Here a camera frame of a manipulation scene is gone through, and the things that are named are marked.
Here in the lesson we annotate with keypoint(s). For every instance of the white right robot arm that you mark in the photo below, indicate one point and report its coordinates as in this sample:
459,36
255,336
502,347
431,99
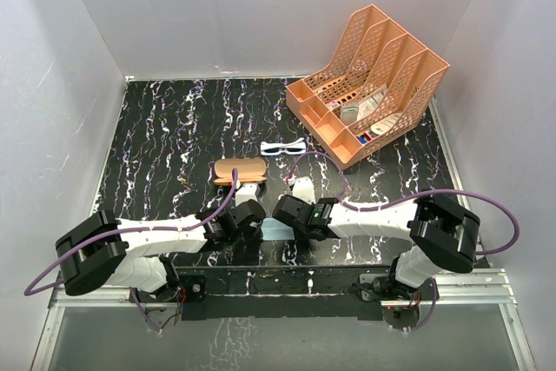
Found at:
444,236

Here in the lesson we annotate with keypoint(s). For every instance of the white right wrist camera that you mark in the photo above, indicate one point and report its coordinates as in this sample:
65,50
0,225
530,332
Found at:
302,188

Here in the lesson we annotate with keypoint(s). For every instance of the white sunglasses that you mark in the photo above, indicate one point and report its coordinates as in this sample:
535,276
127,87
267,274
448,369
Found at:
293,148

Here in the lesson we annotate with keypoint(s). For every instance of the peach plastic desk organizer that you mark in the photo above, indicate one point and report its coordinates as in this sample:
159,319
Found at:
382,67

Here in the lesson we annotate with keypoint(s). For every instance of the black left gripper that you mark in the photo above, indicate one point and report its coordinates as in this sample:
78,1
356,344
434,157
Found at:
254,239

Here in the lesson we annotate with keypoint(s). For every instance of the brown glasses case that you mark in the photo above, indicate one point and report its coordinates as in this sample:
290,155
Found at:
249,170

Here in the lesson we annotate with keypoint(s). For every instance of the light blue cleaning cloth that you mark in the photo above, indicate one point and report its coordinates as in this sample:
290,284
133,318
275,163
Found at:
274,230

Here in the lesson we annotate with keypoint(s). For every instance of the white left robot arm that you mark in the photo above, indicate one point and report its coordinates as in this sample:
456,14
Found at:
121,252

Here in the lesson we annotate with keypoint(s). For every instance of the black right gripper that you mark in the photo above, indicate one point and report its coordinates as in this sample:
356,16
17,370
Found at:
299,235

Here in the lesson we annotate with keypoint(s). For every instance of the grey folded pouch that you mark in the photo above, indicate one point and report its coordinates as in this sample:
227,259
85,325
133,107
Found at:
349,113

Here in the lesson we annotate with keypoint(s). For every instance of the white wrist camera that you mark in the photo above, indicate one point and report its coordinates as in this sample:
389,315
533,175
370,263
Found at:
248,191
302,188

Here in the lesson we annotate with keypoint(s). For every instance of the white round disc item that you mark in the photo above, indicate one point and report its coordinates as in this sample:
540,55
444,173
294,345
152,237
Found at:
384,125

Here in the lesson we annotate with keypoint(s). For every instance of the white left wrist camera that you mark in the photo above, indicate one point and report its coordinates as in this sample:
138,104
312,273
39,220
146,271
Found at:
248,191

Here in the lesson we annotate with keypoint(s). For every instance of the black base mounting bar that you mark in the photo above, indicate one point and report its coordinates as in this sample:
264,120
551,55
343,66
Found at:
199,294

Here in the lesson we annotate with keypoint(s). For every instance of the red and blue small items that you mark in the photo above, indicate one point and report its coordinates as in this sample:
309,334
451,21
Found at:
365,138

